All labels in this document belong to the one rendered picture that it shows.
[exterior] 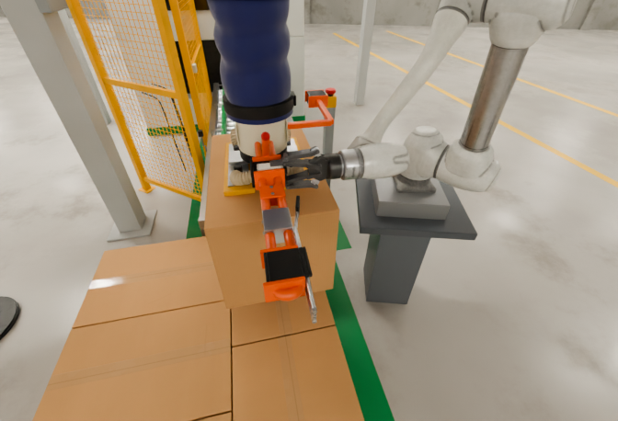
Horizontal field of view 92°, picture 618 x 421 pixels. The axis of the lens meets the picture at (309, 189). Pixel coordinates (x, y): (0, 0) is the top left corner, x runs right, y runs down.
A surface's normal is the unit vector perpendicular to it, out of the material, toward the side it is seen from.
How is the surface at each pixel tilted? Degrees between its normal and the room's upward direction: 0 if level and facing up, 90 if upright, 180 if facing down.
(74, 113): 90
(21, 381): 0
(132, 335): 0
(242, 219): 1
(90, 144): 90
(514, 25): 106
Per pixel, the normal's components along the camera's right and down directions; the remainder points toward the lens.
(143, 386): 0.01, -0.80
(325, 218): 0.22, 0.59
